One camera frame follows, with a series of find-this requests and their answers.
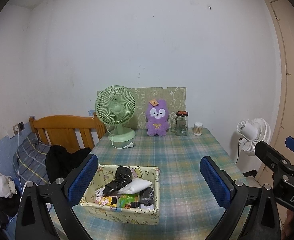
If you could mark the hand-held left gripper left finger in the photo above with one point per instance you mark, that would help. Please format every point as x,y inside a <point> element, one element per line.
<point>83,180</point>

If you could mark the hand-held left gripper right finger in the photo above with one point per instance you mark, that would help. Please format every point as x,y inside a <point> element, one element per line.
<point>215,182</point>

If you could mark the pink cartoon tissue pack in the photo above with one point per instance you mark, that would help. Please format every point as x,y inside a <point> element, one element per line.
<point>104,201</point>

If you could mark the black plastic bag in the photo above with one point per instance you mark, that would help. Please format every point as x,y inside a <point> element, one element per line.
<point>119,177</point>

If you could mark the yellow cartoon storage box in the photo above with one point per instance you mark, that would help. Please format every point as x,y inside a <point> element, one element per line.
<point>117,216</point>

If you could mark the white soft packet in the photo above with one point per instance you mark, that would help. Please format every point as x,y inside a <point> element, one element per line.
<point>137,186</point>

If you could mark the dark grey cloth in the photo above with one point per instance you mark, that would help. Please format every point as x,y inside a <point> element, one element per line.
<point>147,197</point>

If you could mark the white standing fan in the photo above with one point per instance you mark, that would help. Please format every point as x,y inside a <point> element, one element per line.
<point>259,135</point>

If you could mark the black garment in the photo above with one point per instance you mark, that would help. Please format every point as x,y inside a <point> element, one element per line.
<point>59,162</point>

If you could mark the cotton swab container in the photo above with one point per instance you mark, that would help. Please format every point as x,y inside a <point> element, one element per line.
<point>198,130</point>

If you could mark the wooden bed headboard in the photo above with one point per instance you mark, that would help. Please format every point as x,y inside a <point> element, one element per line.
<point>59,127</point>

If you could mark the blue plaid pillow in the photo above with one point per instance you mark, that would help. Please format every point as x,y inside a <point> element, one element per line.
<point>27,155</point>

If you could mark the glass jar mug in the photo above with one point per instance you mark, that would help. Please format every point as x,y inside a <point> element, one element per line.
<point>181,127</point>

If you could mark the green desk fan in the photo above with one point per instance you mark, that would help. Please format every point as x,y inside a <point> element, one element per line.
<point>115,107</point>

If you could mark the dark clothes pile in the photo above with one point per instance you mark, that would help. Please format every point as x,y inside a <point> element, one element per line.
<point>7,205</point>

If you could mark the purple plush toy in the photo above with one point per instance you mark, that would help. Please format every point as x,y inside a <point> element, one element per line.
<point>156,127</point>

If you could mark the green cartoon backing board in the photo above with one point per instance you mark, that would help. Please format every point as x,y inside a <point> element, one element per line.
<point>176,100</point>

